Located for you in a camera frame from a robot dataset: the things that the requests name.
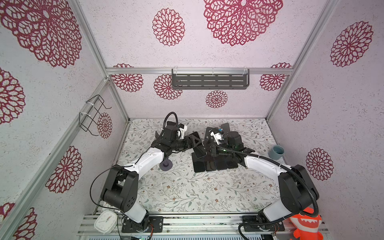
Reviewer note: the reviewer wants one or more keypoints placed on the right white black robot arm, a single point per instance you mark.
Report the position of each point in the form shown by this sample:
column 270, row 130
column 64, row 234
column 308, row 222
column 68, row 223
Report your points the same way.
column 298, row 194

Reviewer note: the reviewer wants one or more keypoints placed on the red shark plush toy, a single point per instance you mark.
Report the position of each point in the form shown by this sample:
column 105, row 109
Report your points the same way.
column 307, row 228

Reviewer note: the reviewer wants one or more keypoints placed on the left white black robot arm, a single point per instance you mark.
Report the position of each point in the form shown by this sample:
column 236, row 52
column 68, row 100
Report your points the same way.
column 121, row 187

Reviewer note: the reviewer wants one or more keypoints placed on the white alarm clock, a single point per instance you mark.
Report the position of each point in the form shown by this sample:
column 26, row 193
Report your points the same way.
column 106, row 222

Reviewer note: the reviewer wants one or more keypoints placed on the black wire wall rack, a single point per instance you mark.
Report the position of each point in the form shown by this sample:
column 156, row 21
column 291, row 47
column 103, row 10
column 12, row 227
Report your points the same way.
column 91, row 114

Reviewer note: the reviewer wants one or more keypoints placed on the teal ceramic cup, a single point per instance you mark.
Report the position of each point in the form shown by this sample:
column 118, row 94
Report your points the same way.
column 276, row 152

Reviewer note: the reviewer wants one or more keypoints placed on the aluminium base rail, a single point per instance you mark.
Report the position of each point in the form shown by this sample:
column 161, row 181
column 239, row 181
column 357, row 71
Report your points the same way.
column 195, row 224

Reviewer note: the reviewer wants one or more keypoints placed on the grey phone stand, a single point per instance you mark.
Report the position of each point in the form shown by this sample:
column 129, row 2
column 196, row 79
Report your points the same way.
column 166, row 165

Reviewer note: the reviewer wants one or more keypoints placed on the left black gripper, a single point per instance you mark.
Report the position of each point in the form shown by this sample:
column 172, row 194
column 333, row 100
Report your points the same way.
column 191, row 143

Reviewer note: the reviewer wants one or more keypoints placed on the black smartphone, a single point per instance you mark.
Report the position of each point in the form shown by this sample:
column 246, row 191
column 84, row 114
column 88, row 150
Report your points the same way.
column 220, row 163
column 231, row 163
column 198, row 164
column 199, row 150
column 210, row 165

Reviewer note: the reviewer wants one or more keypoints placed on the grey wall shelf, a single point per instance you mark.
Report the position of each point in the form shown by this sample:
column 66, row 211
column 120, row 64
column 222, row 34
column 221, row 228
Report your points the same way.
column 212, row 81

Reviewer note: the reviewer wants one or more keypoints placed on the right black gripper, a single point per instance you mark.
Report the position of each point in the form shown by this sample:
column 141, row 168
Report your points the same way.
column 214, row 149

